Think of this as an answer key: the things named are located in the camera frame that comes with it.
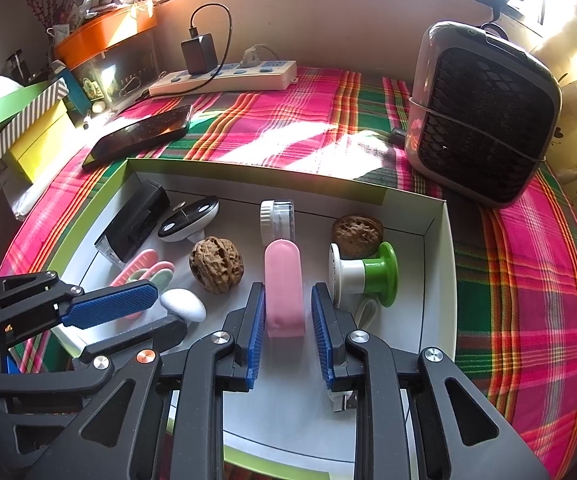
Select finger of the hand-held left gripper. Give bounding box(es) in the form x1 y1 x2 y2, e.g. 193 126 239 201
0 316 190 400
0 270 160 345

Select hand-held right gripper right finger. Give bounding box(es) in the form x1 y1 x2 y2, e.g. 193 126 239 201
311 281 551 480

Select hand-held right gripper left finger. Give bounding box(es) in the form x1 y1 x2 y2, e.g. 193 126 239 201
33 281 266 480

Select grey mushroom-shaped hook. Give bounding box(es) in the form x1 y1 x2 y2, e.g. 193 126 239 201
160 288 207 323

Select pink green clip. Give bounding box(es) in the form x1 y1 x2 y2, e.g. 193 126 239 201
110 249 175 322

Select pink oblong case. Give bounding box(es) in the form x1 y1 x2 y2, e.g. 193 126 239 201
263 239 305 338

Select green white cardboard box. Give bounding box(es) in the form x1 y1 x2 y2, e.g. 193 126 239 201
48 157 456 480

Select brown walnut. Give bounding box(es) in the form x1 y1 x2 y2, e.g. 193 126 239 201
331 215 384 260
190 236 245 295

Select black flashlight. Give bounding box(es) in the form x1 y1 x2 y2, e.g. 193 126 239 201
94 182 170 266

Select green white spool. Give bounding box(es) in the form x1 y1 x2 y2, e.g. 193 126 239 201
328 241 399 309

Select white round container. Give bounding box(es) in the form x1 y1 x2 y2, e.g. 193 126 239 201
260 199 295 248

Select black oval disc metal buttons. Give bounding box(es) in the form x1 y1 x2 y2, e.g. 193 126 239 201
157 196 220 243

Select yellow cardboard box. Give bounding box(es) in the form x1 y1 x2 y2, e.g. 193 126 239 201
8 102 86 184

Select black remote control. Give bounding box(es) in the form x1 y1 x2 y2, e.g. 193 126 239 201
82 105 192 171

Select striped cardboard box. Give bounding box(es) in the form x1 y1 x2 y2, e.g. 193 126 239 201
0 80 69 179

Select small labelled jar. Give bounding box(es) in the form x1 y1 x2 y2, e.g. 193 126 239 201
81 75 109 111

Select teal small box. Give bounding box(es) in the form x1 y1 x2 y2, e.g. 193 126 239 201
56 67 92 113

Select white power strip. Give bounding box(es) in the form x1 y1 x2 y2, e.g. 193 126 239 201
148 60 298 98

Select black charger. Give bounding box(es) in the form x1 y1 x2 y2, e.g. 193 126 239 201
181 33 219 76

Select orange tray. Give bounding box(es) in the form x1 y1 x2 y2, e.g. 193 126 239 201
53 2 159 68

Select small desktop heater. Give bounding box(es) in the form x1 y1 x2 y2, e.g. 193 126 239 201
404 21 563 209

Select white plug adapter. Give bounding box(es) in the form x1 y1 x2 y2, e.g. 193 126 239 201
241 45 279 68

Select black window hook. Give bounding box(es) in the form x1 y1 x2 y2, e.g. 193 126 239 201
488 0 524 21

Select black charger cable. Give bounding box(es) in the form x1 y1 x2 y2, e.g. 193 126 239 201
188 4 232 81

